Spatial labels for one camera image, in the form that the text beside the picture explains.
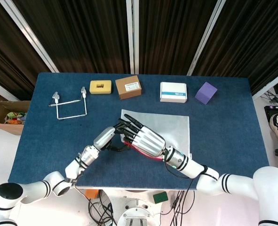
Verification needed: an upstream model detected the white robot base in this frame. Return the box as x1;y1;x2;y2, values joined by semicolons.
103;189;164;226

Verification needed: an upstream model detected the floor cable tangle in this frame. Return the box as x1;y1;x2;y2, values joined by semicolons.
264;90;278;107

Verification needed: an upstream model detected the yellow sponge block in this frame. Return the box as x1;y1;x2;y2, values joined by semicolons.
89;80;112;95

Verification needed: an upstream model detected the black floor device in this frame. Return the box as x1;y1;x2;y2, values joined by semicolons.
263;105;278;118

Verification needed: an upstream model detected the colourful snack packet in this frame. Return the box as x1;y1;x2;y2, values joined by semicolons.
4;111;27;125

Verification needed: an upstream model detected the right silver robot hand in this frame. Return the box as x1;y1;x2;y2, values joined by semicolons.
116;114;167;158

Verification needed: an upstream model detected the white box blue stripe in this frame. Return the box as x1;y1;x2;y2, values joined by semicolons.
159;81;187;103

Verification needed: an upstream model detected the purple block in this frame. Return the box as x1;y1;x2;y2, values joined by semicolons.
195;81;218;105

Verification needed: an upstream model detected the brown cardboard box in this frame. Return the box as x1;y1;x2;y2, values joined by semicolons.
115;75;143;100

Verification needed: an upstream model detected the white wire stand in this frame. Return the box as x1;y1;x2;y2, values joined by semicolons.
48;86;89;121

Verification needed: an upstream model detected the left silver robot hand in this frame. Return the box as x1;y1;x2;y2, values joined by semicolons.
93;121;131;153

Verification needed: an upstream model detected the green pad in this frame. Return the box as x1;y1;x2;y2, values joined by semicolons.
152;192;169;203

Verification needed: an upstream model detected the blue felt table mat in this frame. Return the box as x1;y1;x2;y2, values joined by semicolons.
8;72;270;191

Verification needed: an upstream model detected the black cable bundle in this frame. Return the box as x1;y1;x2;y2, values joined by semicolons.
161;190;197;226
88;197;118;226

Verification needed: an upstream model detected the orange block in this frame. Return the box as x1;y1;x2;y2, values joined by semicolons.
85;189;99;199

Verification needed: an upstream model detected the white frame beam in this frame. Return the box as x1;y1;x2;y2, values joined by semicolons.
251;70;278;100
0;77;15;102

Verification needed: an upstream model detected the black curtain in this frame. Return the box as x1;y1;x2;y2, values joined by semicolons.
0;0;53;101
138;0;219;75
192;0;278;95
11;0;133;74

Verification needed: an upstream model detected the white frame post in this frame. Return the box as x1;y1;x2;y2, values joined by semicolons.
0;0;60;73
187;0;231;76
126;0;140;75

